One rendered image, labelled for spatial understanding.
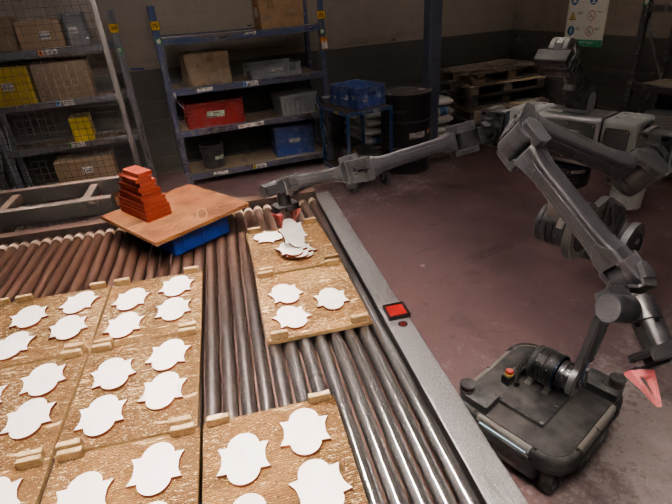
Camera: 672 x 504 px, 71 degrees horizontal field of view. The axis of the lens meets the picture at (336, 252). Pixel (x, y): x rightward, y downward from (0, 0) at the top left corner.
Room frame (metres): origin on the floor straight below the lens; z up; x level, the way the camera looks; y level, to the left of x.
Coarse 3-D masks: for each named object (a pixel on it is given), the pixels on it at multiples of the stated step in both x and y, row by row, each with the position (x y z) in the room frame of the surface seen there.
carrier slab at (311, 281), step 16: (288, 272) 1.62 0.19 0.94; (304, 272) 1.61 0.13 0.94; (320, 272) 1.60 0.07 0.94; (336, 272) 1.59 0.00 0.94; (304, 288) 1.50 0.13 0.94; (320, 288) 1.49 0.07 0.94; (336, 288) 1.48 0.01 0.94; (352, 288) 1.47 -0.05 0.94; (272, 304) 1.41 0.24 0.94; (304, 304) 1.39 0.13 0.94; (352, 304) 1.37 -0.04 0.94; (272, 320) 1.31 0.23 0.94; (320, 320) 1.29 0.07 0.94; (336, 320) 1.28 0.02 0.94; (368, 320) 1.27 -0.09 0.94; (304, 336) 1.22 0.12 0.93
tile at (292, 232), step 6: (288, 222) 1.84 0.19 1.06; (294, 222) 1.85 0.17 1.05; (300, 222) 1.86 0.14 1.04; (282, 228) 1.80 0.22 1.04; (288, 228) 1.81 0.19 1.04; (294, 228) 1.82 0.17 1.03; (300, 228) 1.83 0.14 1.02; (282, 234) 1.78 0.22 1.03; (288, 234) 1.79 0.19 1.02; (294, 234) 1.80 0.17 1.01; (300, 234) 1.81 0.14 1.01; (306, 234) 1.82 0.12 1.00; (288, 240) 1.77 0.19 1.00; (294, 240) 1.78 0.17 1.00; (300, 240) 1.79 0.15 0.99; (294, 246) 1.76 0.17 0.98; (300, 246) 1.77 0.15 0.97
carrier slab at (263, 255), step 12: (276, 228) 2.04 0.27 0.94; (312, 228) 2.01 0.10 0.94; (252, 240) 1.93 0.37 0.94; (312, 240) 1.89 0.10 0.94; (324, 240) 1.88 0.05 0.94; (252, 252) 1.81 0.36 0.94; (264, 252) 1.81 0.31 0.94; (276, 252) 1.80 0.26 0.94; (324, 252) 1.77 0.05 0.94; (336, 252) 1.76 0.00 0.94; (264, 264) 1.70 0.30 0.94; (276, 264) 1.69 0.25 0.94; (288, 264) 1.69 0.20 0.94; (300, 264) 1.68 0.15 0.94; (312, 264) 1.67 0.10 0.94; (324, 264) 1.67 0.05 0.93
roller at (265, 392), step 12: (240, 216) 2.25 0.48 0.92; (240, 228) 2.10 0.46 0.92; (240, 240) 1.98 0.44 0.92; (240, 252) 1.87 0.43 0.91; (252, 276) 1.65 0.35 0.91; (252, 288) 1.55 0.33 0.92; (252, 300) 1.47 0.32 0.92; (252, 312) 1.39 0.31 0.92; (252, 324) 1.32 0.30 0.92; (252, 336) 1.26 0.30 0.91; (252, 348) 1.21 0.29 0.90; (264, 348) 1.20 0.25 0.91; (264, 360) 1.13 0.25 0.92; (264, 372) 1.08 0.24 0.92; (264, 384) 1.03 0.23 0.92; (264, 396) 0.98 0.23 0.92; (264, 408) 0.94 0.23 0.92
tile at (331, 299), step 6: (330, 288) 1.47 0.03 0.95; (324, 294) 1.43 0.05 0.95; (330, 294) 1.43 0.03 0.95; (336, 294) 1.43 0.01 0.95; (342, 294) 1.42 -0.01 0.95; (318, 300) 1.40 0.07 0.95; (324, 300) 1.39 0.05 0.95; (330, 300) 1.39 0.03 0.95; (336, 300) 1.39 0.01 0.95; (342, 300) 1.38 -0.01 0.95; (348, 300) 1.38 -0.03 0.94; (318, 306) 1.36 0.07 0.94; (324, 306) 1.36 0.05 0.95; (330, 306) 1.35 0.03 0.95; (336, 306) 1.35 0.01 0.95; (342, 306) 1.36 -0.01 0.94
